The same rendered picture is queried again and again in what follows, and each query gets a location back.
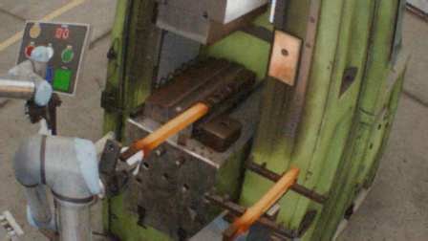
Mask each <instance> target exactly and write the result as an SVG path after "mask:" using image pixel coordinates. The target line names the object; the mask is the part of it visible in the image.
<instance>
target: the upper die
mask: <svg viewBox="0 0 428 241"><path fill-rule="evenodd" d="M267 7H268V3H265V4H264V5H262V6H260V7H259V8H258V7H257V8H256V9H254V10H252V11H248V12H247V13H245V14H242V15H240V16H239V17H236V18H234V19H233V20H231V21H229V22H227V23H225V24H221V23H220V22H217V21H215V20H210V19H208V18H207V17H208V15H206V16H199V15H197V14H196V13H191V12H189V11H183V10H182V9H177V8H175V7H170V6H169V5H167V2H164V3H160V9H159V14H158V17H157V25H156V26H157V27H159V28H161V29H165V30H167V31H171V32H172V33H178V34H180V35H182V36H184V37H189V38H190V39H193V40H195V41H197V42H202V43H203V44H207V43H208V42H210V41H213V40H215V39H216V38H218V37H220V36H221V35H222V34H225V33H228V32H229V31H232V30H234V29H235V28H236V27H238V26H239V27H240V26H241V25H243V24H244V23H246V22H247V21H249V20H251V19H253V18H255V17H258V15H260V14H261V15H262V14H263V13H264V12H267V11H268V10H267Z"/></svg>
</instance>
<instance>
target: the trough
mask: <svg viewBox="0 0 428 241"><path fill-rule="evenodd" d="M239 68H241V67H240V66H237V65H235V64H231V65H230V66H229V67H228V68H226V69H225V70H222V71H220V72H219V73H218V74H217V75H216V76H214V77H212V78H211V79H209V80H208V81H207V82H205V83H204V84H202V85H201V86H199V87H198V88H196V89H195V90H193V91H192V92H191V93H190V94H189V95H187V96H186V97H184V98H182V99H180V100H178V101H177V102H175V103H174V104H172V105H171V106H170V110H172V111H174V112H176V113H178V114H179V111H180V110H177V109H176V107H180V108H183V107H184V106H185V105H187V104H188V103H189V102H190V101H192V100H193V99H195V98H196V97H198V96H199V95H200V94H203V93H205V92H206V91H207V90H209V89H210V88H212V87H213V86H214V85H216V84H217V83H219V82H220V81H222V80H223V79H224V78H226V77H228V76H229V75H230V74H231V73H232V72H235V71H236V70H238V69H239Z"/></svg>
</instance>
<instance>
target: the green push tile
mask: <svg viewBox="0 0 428 241"><path fill-rule="evenodd" d="M71 74H72V71H68V70H67V71H65V70H62V69H60V70H58V69H56V74H55V79H54V85H53V88H54V89H55V88H57V89H60V90H67V91H68V89H69V83H70V78H71Z"/></svg>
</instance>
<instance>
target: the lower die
mask: <svg viewBox="0 0 428 241"><path fill-rule="evenodd" d="M231 64H235V65H237V66H240V67H241V68H239V69H238V70H236V71H235V72H232V73H231V74H230V75H229V76H228V77H226V78H224V79H223V80H222V81H220V82H219V83H217V84H216V85H214V86H213V87H212V88H210V89H209V90H207V91H206V92H205V93H203V94H200V95H199V96H198V97H196V98H195V99H193V100H192V101H190V102H189V103H188V104H187V105H185V106H184V107H183V108H182V109H181V110H180V111H179V114H178V113H176V112H174V111H172V110H170V106H171V105H172V104H174V103H175V102H177V101H178V100H180V99H182V98H184V97H186V96H187V95H189V94H190V93H191V92H192V91H193V90H195V89H196V88H198V87H199V86H201V85H202V84H204V83H205V82H207V81H208V80H209V79H211V78H212V77H214V76H216V75H217V74H218V73H219V72H220V71H222V70H225V69H226V68H228V67H229V66H230V65H231ZM236 77H239V78H241V79H242V80H243V81H244V89H243V90H245V88H250V87H251V86H253V85H254V84H255V80H256V73H254V72H253V71H250V70H249V69H247V68H246V66H245V65H243V64H240V63H238V62H236V61H231V62H229V61H227V60H226V59H223V58H220V59H218V58H216V57H208V58H207V59H205V60H204V61H203V63H201V62H200V64H198V68H196V66H195V67H194V68H192V69H191V71H190V73H188V71H187V72H186V73H184V74H183V76H178V77H176V81H174V79H173V80H171V82H169V86H167V84H166V85H165V86H163V87H161V91H160V92H159V90H158V91H156V92H155V93H154V94H153V95H151V96H149V97H148V98H146V99H145V100H144V108H143V115H144V116H146V117H148V118H150V119H151V120H153V121H156V122H158V123H160V124H162V125H165V124H167V123H168V122H170V121H171V120H173V119H175V118H176V117H178V116H179V115H181V114H183V113H184V112H186V111H187V110H188V109H190V108H191V107H193V106H194V105H196V104H197V103H202V102H205V103H207V104H208V105H209V107H210V112H209V116H210V115H211V114H213V112H214V109H215V101H214V100H213V99H210V100H209V101H207V99H208V98H210V97H213V98H214V99H215V100H217V103H218V104H217V110H218V109H219V108H220V107H221V105H222V101H223V97H222V95H220V94H217V95H216V96H214V95H215V93H223V94H224V96H225V102H224V104H226V103H227V101H228V99H229V91H228V90H226V89H224V91H223V92H222V89H223V88H225V87H226V88H228V89H229V90H230V91H231V99H233V98H234V96H235V95H236V90H237V89H236V86H235V85H234V84H231V85H230V87H229V86H228V84H229V83H230V82H234V83H235V84H236V85H237V88H238V90H237V92H238V94H240V91H241V89H242V84H243V83H242V81H241V80H239V79H237V80H236V82H235V81H234V80H235V78H236ZM199 121H200V118H197V119H196V120H194V121H192V122H191V123H189V124H188V125H186V127H185V128H184V129H182V130H181V131H179V132H178V133H180V134H181V135H185V136H187V137H188V139H190V140H191V139H192V138H193V137H194V136H196V135H197V134H195V133H194V128H195V126H197V125H198V124H199ZM162 122H163V123H162Z"/></svg>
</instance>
